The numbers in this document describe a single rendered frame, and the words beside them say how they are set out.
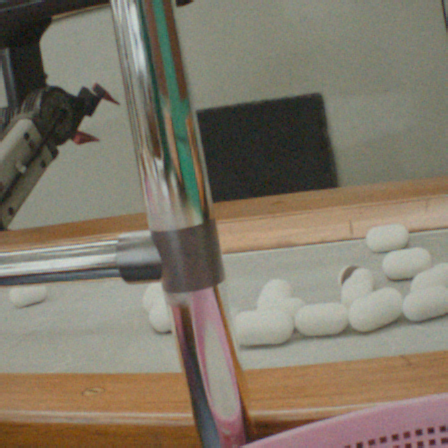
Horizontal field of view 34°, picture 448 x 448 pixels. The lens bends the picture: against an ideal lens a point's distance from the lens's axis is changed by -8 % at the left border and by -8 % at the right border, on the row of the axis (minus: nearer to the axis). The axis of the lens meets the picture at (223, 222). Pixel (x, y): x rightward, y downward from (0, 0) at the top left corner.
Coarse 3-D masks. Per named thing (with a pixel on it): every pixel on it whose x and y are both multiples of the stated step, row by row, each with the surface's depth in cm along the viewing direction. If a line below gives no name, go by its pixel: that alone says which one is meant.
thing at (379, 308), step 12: (384, 288) 44; (360, 300) 43; (372, 300) 43; (384, 300) 43; (396, 300) 44; (360, 312) 43; (372, 312) 43; (384, 312) 43; (396, 312) 44; (360, 324) 43; (372, 324) 43; (384, 324) 44
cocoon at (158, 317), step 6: (156, 300) 52; (162, 300) 51; (156, 306) 50; (162, 306) 50; (150, 312) 50; (156, 312) 50; (162, 312) 50; (150, 318) 50; (156, 318) 50; (162, 318) 50; (168, 318) 50; (156, 324) 50; (162, 324) 50; (168, 324) 50; (162, 330) 50; (168, 330) 50
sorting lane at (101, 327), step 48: (432, 240) 60; (48, 288) 67; (96, 288) 65; (144, 288) 62; (240, 288) 58; (336, 288) 53; (0, 336) 55; (48, 336) 54; (96, 336) 52; (144, 336) 51; (336, 336) 44; (384, 336) 43; (432, 336) 41
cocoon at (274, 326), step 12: (252, 312) 45; (264, 312) 45; (276, 312) 45; (240, 324) 45; (252, 324) 45; (264, 324) 44; (276, 324) 44; (288, 324) 44; (240, 336) 45; (252, 336) 45; (264, 336) 44; (276, 336) 44; (288, 336) 45
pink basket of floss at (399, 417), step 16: (416, 400) 28; (432, 400) 27; (352, 416) 28; (368, 416) 28; (384, 416) 28; (400, 416) 28; (416, 416) 27; (432, 416) 27; (288, 432) 27; (304, 432) 27; (320, 432) 27; (336, 432) 27; (352, 432) 27; (368, 432) 28; (384, 432) 27; (400, 432) 27
